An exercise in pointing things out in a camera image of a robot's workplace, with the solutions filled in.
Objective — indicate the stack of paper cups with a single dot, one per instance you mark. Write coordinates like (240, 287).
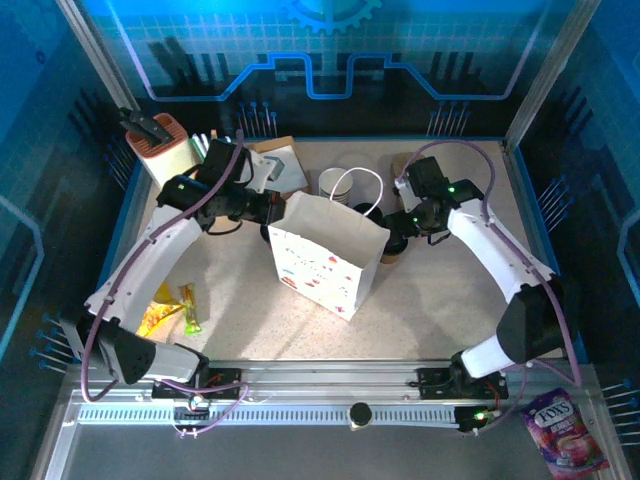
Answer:
(330, 182)

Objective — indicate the white printed paper gift bag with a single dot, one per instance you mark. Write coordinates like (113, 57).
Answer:
(310, 270)

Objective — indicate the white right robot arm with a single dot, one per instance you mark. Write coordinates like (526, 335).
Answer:
(495, 250)

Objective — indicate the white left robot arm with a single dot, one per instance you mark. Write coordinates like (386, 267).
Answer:
(145, 260)

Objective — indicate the white napkins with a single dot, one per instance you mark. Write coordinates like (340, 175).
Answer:
(292, 172)

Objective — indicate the cardboard box of napkins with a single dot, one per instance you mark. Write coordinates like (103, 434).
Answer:
(280, 145)

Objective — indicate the cardboard cup carrier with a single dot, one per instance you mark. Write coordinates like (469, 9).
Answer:
(402, 162)

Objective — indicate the cream knife block orange top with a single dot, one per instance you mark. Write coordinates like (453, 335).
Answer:
(165, 165)

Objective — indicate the orange green snack stick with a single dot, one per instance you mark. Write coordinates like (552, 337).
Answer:
(190, 305)

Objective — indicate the yellow snack packet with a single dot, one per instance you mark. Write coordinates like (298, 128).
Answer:
(157, 315)

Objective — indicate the black round knob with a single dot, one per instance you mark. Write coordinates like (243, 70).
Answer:
(360, 412)

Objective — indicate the small circuit board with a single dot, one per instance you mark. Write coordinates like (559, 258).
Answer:
(475, 419)
(192, 406)

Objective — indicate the purple Fox's candy bag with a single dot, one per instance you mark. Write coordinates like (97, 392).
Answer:
(560, 435)

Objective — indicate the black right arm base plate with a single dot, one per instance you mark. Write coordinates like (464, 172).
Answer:
(430, 382)

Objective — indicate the aluminium front rail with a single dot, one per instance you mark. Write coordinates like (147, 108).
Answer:
(325, 372)

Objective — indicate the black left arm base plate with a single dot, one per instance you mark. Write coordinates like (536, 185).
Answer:
(225, 375)

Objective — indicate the aluminium frame post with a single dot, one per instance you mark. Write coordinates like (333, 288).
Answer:
(95, 50)
(550, 65)

